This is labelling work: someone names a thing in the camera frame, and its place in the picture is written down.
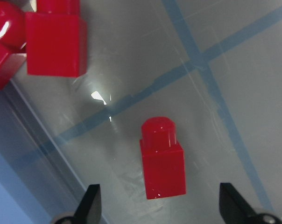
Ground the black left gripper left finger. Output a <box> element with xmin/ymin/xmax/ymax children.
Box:
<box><xmin>74</xmin><ymin>184</ymin><xmax>101</xmax><ymax>224</ymax></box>

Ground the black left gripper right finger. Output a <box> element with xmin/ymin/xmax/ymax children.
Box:
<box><xmin>219</xmin><ymin>182</ymin><xmax>262</xmax><ymax>224</ymax></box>

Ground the clear plastic storage box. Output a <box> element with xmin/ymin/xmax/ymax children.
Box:
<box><xmin>0</xmin><ymin>0</ymin><xmax>282</xmax><ymax>224</ymax></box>

